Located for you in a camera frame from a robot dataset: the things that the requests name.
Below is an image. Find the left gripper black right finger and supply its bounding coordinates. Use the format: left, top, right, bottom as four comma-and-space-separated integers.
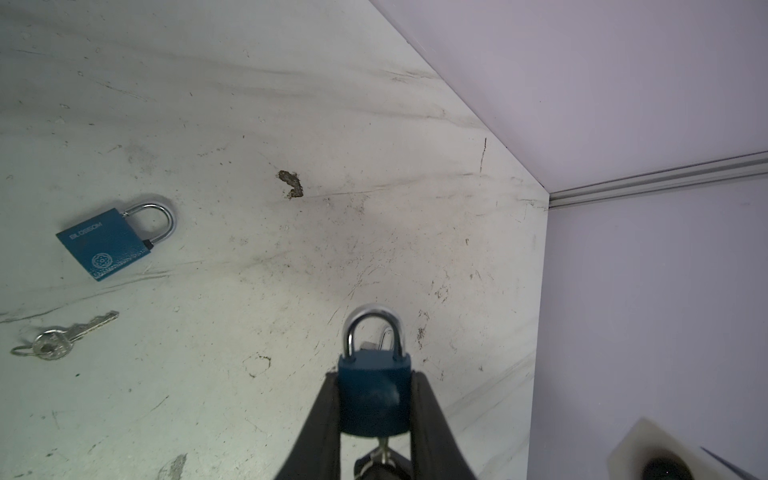
410, 371, 476, 480

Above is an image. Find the small brass key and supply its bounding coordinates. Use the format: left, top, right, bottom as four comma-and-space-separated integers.
277, 170, 304, 199

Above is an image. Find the large blue padlock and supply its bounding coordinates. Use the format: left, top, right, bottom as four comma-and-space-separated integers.
56, 202, 177, 281

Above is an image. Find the aluminium frame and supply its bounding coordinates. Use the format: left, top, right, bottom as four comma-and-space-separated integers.
549, 151, 767, 210

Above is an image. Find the small blue padlock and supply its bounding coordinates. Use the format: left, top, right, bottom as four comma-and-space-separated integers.
337, 304, 412, 438

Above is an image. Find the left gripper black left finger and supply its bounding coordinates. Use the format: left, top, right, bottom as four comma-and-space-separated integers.
275, 373, 341, 480

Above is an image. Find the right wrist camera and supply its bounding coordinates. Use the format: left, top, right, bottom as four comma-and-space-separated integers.
607, 418, 757, 480

